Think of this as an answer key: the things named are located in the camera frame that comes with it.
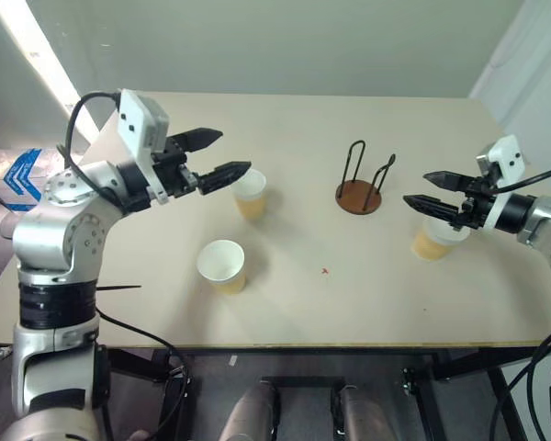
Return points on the silver robot leg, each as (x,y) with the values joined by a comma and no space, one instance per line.
(250,413)
(365,413)

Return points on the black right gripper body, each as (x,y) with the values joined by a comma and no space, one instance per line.
(473,202)

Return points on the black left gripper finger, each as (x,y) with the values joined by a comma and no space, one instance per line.
(222,175)
(199,137)

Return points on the silver left robot leg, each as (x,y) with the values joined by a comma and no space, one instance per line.
(250,413)

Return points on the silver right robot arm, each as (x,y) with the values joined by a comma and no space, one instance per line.
(544,220)

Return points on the silver right robot leg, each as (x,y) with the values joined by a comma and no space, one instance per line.
(365,413)

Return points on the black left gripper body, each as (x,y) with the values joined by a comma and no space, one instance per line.
(172,172)

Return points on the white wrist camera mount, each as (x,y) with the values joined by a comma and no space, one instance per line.
(502,165)
(140,121)

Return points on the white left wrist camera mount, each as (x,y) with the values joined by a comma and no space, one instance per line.
(140,121)

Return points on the black table frame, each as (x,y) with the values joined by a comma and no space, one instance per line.
(275,367)

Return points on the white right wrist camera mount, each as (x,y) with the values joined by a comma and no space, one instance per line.
(502,165)

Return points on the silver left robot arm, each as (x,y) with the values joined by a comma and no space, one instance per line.
(50,239)

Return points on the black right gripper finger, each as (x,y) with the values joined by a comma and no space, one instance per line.
(447,180)
(429,205)

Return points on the blue and white cardboard box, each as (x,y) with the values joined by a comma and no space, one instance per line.
(20,177)

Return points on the tan paper cup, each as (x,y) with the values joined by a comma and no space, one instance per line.
(434,243)
(251,194)
(222,267)

